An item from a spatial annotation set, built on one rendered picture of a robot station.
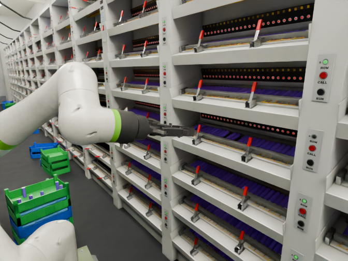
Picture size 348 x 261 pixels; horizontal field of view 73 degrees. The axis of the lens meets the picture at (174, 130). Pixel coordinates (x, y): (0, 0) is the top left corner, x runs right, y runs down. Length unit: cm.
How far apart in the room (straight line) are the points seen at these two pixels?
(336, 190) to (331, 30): 43
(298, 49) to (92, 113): 58
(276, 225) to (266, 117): 38
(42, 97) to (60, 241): 45
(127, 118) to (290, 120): 48
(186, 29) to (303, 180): 83
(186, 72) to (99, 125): 70
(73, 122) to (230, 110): 56
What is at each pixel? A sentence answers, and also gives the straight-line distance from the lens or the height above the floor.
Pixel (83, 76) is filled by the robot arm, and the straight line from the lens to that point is 66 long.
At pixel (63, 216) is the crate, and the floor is 19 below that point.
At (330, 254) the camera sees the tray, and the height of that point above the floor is 56.
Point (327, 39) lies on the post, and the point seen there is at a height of 116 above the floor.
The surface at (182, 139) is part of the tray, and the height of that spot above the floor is 76.
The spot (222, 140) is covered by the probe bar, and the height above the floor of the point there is 79.
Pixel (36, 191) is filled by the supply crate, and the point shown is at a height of 32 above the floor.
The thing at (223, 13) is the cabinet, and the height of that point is 134.
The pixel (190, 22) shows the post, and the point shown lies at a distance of 124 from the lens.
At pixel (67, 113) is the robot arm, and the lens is 60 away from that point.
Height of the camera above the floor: 108
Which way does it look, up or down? 14 degrees down
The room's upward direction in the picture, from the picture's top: straight up
